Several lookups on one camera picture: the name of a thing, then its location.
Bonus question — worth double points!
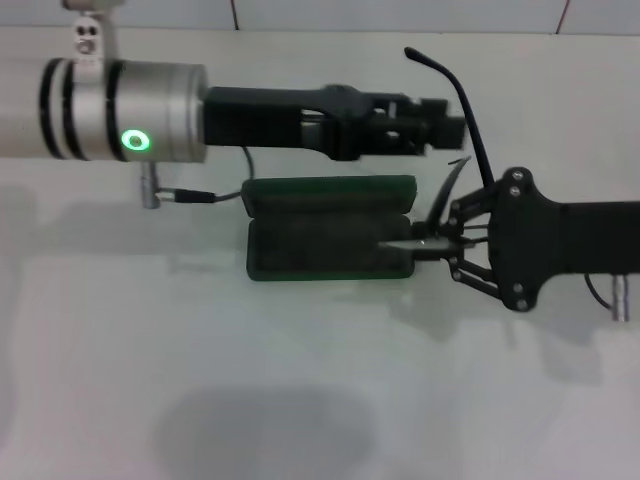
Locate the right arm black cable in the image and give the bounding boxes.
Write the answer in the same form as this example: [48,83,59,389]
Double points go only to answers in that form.
[582,272,616,312]

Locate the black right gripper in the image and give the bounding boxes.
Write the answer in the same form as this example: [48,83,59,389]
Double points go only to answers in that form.
[411,165,640,314]

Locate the green glasses case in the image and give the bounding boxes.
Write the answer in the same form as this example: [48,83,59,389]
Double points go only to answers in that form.
[241,174,419,284]

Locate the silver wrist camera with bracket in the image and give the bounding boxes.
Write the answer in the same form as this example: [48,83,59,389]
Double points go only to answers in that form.
[61,0,120,85]

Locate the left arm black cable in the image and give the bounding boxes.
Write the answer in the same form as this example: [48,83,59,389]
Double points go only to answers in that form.
[138,146,255,210]

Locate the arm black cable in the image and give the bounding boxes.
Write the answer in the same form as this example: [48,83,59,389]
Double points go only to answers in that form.
[138,146,255,210]
[582,272,616,312]

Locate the black glasses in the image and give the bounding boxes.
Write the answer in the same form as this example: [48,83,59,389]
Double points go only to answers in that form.
[377,46,497,254]

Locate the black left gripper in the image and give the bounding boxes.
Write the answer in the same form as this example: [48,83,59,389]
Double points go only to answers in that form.
[202,83,377,162]

